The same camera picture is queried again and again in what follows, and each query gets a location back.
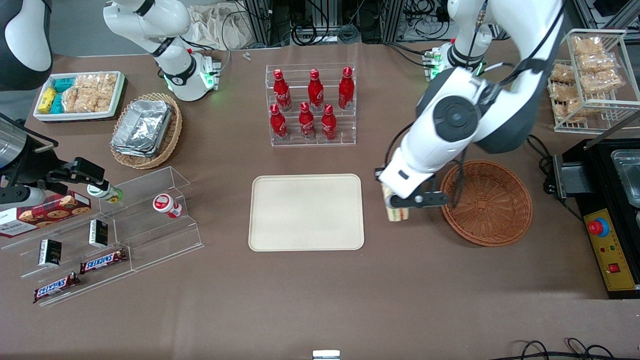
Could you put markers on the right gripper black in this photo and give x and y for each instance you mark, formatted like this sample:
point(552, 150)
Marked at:
point(31, 165)

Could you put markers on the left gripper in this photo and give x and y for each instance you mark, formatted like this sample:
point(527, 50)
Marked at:
point(378, 172)

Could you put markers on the triangular sandwich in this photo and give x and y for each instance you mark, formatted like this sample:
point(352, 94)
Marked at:
point(397, 214)

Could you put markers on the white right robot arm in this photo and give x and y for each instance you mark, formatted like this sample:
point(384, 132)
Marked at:
point(165, 25)

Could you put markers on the white snack tray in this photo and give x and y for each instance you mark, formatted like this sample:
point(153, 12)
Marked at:
point(80, 116)

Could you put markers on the beige plastic tray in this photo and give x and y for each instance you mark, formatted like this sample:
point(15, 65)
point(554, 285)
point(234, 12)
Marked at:
point(306, 212)

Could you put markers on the brown wicker basket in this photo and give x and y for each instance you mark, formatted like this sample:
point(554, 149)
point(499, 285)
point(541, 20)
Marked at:
point(490, 210)

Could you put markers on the light wicker basket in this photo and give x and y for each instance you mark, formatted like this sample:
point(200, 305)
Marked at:
point(172, 135)

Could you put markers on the green capped small bottle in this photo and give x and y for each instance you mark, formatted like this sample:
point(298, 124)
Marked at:
point(102, 192)

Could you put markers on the red cookie box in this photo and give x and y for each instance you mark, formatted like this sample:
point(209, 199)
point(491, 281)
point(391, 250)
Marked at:
point(50, 212)

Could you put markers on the small black box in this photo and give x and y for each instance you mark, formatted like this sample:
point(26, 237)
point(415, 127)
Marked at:
point(98, 233)
point(50, 252)

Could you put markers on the teal snack packet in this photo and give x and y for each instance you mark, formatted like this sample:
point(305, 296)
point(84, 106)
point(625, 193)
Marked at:
point(64, 84)
point(57, 104)

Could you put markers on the stack of foil trays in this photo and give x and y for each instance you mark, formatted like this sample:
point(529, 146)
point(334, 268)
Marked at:
point(142, 127)

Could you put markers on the yellow snack packet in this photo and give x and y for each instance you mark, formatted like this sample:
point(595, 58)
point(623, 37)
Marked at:
point(47, 100)

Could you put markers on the rice cracker bags pile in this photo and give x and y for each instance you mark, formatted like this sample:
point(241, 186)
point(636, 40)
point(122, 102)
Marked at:
point(90, 92)

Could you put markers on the red capped small bottle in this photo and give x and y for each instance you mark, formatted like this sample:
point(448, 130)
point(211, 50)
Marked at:
point(165, 205)

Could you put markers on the snickers bar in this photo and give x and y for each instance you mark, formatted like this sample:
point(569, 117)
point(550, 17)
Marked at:
point(55, 287)
point(102, 261)

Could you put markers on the clear acrylic bottle rack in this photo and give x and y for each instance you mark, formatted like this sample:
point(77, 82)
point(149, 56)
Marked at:
point(345, 127)

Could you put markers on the clear acrylic stepped shelf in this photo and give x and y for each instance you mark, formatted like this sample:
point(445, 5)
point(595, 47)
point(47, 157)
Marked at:
point(150, 235)

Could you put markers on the red cola bottle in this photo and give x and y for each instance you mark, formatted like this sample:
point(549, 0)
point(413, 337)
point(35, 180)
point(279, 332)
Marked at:
point(346, 89)
point(278, 124)
point(315, 90)
point(306, 122)
point(281, 90)
point(328, 124)

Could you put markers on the rice cracker bag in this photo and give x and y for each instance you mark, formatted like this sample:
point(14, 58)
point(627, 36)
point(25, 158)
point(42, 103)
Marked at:
point(572, 110)
point(561, 92)
point(600, 82)
point(595, 62)
point(562, 73)
point(587, 45)

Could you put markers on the beige cloth bag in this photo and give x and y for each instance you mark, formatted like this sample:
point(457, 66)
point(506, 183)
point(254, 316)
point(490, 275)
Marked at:
point(215, 25)

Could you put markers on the red emergency stop button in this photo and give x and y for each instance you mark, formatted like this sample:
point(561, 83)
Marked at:
point(598, 227)

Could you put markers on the black cooking appliance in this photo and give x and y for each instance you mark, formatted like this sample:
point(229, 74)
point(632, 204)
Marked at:
point(600, 175)

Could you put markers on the yellow control panel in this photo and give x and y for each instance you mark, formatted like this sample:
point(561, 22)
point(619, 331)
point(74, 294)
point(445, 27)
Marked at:
point(610, 250)

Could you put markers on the steel pan in appliance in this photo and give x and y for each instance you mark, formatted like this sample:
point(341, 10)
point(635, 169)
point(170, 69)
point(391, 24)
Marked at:
point(630, 175)

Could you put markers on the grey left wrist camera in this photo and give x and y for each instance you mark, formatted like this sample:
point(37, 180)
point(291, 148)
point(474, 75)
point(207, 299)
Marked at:
point(430, 199)

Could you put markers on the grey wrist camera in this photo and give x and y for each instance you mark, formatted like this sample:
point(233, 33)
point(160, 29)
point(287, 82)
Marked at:
point(430, 199)
point(22, 197)

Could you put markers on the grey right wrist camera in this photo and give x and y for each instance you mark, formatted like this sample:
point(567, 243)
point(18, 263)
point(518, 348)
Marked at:
point(22, 197)

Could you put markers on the aluminium frame rack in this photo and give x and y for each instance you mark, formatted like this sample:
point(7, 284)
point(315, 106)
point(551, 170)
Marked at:
point(320, 20)

